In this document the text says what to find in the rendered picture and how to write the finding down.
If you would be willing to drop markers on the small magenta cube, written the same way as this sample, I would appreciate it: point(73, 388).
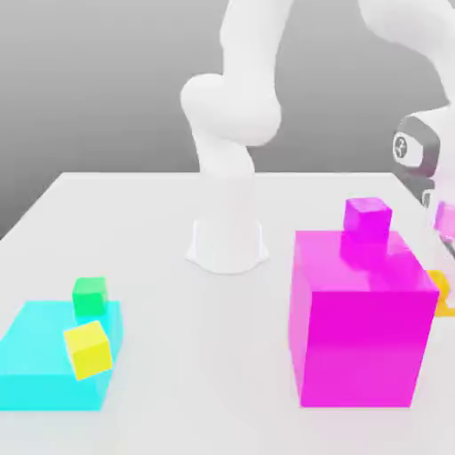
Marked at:
point(366, 220)

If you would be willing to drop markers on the large magenta box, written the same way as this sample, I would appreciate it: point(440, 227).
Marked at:
point(362, 348)

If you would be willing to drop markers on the small yellow cube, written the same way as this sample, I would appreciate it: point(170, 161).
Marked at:
point(89, 352)

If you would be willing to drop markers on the large cyan box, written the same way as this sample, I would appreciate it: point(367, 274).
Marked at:
point(32, 355)

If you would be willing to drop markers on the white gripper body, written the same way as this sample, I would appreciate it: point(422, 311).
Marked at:
point(446, 220)

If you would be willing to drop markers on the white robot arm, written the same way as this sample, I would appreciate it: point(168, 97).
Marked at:
point(231, 106)

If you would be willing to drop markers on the small orange cube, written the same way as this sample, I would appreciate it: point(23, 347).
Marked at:
point(438, 280)

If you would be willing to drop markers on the small green cube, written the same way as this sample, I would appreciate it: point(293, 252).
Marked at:
point(89, 298)

